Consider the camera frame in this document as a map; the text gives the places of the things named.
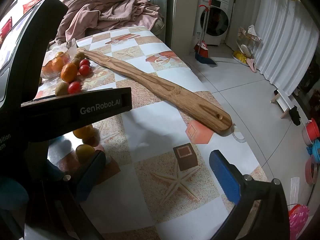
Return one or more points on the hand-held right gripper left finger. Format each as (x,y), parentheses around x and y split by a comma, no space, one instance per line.
(87,177)

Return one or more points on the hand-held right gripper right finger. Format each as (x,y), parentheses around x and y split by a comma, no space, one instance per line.
(225,175)

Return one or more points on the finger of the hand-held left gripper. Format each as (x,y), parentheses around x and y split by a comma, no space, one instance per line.
(53,168)

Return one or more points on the yellowish orange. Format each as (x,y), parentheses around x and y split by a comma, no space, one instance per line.
(84,153)

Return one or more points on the brown kiwi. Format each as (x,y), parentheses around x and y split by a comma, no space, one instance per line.
(61,89)
(80,55)
(75,61)
(92,140)

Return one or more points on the red cherry tomato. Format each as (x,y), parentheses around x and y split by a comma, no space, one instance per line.
(84,62)
(74,87)
(84,70)

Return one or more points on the large orange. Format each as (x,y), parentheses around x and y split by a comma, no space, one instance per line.
(53,66)

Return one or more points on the small orange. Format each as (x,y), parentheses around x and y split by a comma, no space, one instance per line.
(59,54)

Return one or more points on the white paper sheet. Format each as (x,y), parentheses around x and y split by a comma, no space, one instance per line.
(295,190)

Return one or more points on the checkered tablecloth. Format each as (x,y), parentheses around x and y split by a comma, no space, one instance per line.
(150,135)

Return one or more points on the pink patterned bag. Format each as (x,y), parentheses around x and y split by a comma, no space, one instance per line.
(298,220)

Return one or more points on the pink plastic bowl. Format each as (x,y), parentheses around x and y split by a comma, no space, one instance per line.
(312,170)

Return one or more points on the red paper decoration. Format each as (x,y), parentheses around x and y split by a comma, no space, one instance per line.
(6,28)
(33,4)

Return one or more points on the black sock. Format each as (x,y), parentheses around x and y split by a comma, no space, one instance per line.
(295,116)

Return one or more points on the blue plastic bowl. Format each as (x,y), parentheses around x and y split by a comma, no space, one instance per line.
(315,151)

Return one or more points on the long wooden board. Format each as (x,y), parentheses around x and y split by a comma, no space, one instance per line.
(175,95)

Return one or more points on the small wooden stool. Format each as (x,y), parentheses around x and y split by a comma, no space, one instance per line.
(283,100)

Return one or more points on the red plastic bowl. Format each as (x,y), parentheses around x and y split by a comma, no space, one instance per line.
(312,131)

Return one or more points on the pink slipper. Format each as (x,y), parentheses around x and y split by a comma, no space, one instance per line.
(252,65)

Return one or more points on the blue dustpan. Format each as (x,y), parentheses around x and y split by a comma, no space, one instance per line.
(206,60)

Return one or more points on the pink blanket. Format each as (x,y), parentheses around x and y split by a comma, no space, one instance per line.
(107,7)

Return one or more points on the red broom and dustpan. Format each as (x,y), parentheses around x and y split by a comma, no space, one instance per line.
(201,47)

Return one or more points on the pale green sofa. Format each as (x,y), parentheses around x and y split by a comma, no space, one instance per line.
(158,27)

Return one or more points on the small rack with cloths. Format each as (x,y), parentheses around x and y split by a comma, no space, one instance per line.
(248,36)

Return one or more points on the white curtain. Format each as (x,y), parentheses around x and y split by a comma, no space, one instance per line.
(287,42)

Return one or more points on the white washing machine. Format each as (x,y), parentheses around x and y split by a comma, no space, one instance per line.
(215,22)

